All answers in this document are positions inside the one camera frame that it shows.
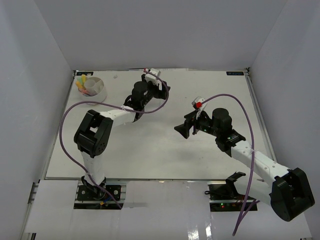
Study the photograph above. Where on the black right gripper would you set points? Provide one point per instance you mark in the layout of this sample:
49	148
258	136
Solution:
184	129

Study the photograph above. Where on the white round divided container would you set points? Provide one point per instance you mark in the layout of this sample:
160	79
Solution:
96	88

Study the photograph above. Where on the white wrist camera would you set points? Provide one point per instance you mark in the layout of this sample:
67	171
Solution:
199	105
151	75

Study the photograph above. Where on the right table label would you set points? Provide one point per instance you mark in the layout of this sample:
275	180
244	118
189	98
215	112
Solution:
234	73

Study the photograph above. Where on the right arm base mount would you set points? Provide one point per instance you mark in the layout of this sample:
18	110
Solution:
223	197

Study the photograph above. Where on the yellow highlighter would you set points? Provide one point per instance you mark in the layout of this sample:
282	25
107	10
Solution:
80	87

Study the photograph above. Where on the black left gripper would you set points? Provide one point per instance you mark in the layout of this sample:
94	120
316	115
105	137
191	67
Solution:
162	94

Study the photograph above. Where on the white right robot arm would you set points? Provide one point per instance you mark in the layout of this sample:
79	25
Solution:
286	190

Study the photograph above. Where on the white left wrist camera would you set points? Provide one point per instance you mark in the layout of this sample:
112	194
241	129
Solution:
151	75

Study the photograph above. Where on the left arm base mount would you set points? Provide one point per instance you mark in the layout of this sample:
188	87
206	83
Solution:
86	199

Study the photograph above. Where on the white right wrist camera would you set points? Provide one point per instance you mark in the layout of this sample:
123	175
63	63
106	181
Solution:
199	105

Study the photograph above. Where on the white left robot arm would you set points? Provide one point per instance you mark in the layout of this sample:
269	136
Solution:
94	131

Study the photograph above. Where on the pink slim marker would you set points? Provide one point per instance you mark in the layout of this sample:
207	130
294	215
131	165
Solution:
85	93

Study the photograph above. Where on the orange pink highlighter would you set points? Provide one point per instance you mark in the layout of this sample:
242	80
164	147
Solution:
83	78

